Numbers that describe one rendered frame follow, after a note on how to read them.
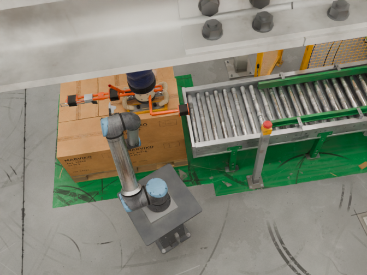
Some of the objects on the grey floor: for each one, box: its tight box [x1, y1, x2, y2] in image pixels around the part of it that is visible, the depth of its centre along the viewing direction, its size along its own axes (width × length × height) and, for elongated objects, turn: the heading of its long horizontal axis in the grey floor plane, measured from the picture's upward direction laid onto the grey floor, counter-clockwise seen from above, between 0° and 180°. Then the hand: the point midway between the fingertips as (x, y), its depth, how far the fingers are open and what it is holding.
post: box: [251, 124, 273, 184], centre depth 328 cm, size 7×7×100 cm
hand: (111, 107), depth 298 cm, fingers open, 14 cm apart
